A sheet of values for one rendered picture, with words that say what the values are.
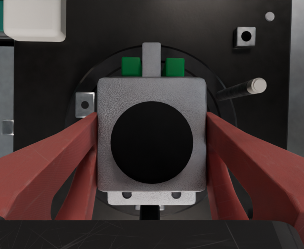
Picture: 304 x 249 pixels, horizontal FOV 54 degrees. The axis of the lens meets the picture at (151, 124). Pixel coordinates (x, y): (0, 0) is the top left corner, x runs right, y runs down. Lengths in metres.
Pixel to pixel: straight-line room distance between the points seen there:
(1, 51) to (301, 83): 0.30
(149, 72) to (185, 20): 0.12
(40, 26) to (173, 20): 0.11
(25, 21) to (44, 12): 0.02
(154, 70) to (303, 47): 0.18
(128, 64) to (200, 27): 0.10
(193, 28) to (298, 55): 0.10
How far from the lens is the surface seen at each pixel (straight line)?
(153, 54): 0.16
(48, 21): 0.26
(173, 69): 0.19
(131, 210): 0.25
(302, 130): 0.30
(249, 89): 0.17
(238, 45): 0.27
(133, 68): 0.19
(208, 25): 0.28
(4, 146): 0.35
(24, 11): 0.27
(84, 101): 0.23
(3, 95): 0.35
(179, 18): 0.27
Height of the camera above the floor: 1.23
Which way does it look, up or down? 88 degrees down
